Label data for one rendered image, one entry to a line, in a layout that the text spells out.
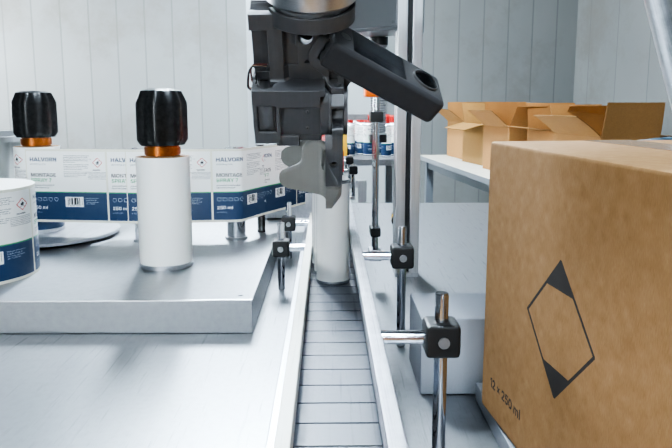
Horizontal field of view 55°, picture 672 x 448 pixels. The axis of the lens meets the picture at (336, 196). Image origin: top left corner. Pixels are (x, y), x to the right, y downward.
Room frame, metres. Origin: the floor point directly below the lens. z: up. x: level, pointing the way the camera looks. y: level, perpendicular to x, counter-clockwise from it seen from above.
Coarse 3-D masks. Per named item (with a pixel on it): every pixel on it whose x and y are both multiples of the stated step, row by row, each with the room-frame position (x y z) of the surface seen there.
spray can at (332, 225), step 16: (320, 208) 0.97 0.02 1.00; (336, 208) 0.96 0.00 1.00; (320, 224) 0.97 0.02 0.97; (336, 224) 0.96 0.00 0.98; (320, 240) 0.97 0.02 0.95; (336, 240) 0.96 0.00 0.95; (320, 256) 0.97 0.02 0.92; (336, 256) 0.96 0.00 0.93; (320, 272) 0.97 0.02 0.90; (336, 272) 0.96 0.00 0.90
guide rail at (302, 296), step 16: (304, 256) 1.00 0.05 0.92; (304, 272) 0.91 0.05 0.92; (304, 288) 0.83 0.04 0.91; (304, 304) 0.76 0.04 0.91; (304, 320) 0.72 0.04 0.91; (288, 352) 0.61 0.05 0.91; (288, 368) 0.57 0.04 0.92; (288, 384) 0.53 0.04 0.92; (288, 400) 0.50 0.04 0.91; (288, 416) 0.48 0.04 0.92; (288, 432) 0.45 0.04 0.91
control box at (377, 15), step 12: (360, 0) 1.24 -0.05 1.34; (372, 0) 1.22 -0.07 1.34; (384, 0) 1.21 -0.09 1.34; (396, 0) 1.19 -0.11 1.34; (360, 12) 1.24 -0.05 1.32; (372, 12) 1.22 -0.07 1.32; (384, 12) 1.21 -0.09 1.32; (396, 12) 1.19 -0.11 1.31; (360, 24) 1.23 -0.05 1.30; (372, 24) 1.22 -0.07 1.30; (384, 24) 1.21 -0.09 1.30; (396, 24) 1.19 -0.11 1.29; (372, 36) 1.32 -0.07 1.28
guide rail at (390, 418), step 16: (352, 224) 1.03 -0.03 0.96; (352, 240) 0.91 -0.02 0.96; (368, 288) 0.67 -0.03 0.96; (368, 304) 0.61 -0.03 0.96; (368, 320) 0.57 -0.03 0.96; (368, 336) 0.53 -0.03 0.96; (384, 352) 0.49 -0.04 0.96; (384, 368) 0.46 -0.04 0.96; (384, 384) 0.43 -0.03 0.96; (384, 400) 0.41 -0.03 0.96; (384, 416) 0.38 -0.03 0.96; (400, 416) 0.38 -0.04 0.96; (384, 432) 0.37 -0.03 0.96; (400, 432) 0.36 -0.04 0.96
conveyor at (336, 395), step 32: (352, 256) 1.15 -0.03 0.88; (320, 288) 0.94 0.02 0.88; (352, 288) 0.94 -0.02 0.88; (320, 320) 0.80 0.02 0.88; (352, 320) 0.80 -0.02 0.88; (320, 352) 0.69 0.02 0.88; (352, 352) 0.69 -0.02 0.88; (320, 384) 0.61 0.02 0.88; (352, 384) 0.61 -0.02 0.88; (320, 416) 0.54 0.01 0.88; (352, 416) 0.54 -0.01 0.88
